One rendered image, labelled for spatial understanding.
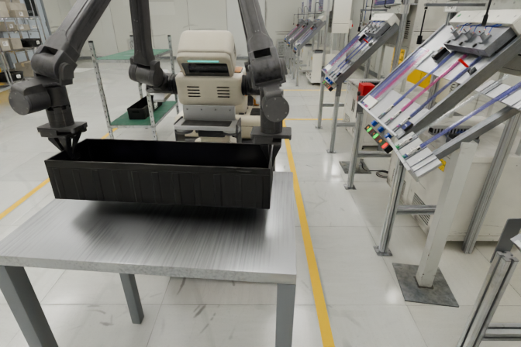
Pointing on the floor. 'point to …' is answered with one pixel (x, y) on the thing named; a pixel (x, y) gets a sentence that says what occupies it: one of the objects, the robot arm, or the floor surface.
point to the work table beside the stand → (153, 250)
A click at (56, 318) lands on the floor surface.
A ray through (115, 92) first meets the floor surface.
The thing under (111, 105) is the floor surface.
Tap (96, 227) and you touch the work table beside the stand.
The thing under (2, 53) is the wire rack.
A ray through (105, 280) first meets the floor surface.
